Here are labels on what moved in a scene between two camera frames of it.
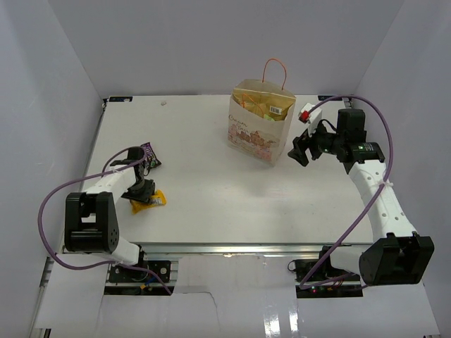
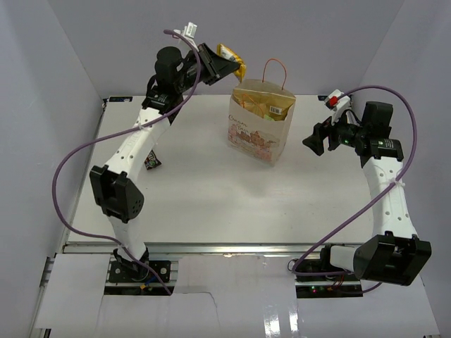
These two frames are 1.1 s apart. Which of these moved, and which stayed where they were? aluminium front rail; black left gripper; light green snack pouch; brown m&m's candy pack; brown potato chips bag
Moved: black left gripper
Stayed: brown m&m's candy pack; brown potato chips bag; aluminium front rail; light green snack pouch
